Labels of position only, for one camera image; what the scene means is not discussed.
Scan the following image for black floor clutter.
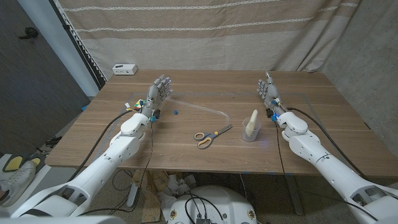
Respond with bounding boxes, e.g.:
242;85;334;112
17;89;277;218
45;136;63;149

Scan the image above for clear tape strip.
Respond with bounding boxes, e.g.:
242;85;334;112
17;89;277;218
164;96;231;125

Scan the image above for clear plastic cup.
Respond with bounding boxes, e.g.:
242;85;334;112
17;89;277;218
241;116;262;143

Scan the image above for cream curved stick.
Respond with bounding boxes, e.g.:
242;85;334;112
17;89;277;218
245;109;259;137

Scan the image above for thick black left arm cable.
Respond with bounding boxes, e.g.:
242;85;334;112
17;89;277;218
67;108;137;183

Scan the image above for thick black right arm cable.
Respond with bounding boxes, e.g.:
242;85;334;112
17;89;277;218
285;107;368;178

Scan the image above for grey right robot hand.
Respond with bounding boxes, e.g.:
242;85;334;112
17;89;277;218
256;71;285;118

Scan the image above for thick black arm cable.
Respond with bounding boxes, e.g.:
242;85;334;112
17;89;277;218
285;107;368;178
67;108;137;183

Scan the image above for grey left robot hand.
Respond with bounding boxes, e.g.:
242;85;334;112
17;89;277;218
141;73;174;119

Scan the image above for grey metal table leg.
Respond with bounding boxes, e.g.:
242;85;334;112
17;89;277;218
284;175;304;216

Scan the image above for black zigzag edge strip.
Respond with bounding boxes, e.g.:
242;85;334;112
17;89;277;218
49;0;108;91

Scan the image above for crumpled white paper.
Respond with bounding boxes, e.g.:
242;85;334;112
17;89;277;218
158;174;197;218

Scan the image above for white power strip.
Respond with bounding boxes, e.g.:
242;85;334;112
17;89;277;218
112;63;139;76

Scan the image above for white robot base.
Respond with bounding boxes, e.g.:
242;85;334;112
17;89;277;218
167;185;258;224

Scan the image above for orange and grey scissors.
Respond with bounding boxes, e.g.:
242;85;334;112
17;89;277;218
193;124;233;150

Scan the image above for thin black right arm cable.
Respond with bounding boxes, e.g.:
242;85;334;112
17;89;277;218
275;121;379;222

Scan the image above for black looped base cable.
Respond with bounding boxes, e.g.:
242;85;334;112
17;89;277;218
185;192;224;224

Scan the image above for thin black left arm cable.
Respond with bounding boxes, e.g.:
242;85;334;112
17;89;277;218
77;121;155;215

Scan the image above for beige striped curtain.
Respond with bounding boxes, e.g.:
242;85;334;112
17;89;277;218
57;0;361;80

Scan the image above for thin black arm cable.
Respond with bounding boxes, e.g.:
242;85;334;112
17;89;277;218
275;121;379;222
77;121;155;215

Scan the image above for white sneaker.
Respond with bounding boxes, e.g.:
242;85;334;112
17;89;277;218
0;160;37;208

